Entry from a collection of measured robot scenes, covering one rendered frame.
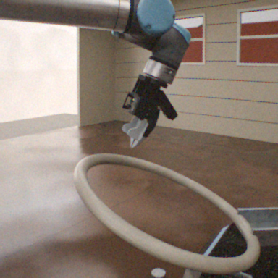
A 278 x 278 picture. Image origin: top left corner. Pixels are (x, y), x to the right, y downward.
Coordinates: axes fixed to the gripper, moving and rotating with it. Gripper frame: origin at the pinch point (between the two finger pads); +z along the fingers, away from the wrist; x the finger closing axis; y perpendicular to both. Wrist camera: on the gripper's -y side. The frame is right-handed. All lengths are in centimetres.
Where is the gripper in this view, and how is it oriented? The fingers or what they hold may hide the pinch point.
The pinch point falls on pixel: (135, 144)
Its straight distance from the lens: 83.1
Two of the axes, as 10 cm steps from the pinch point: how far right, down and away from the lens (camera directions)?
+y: -7.9, -2.1, -5.8
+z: -3.9, 9.0, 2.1
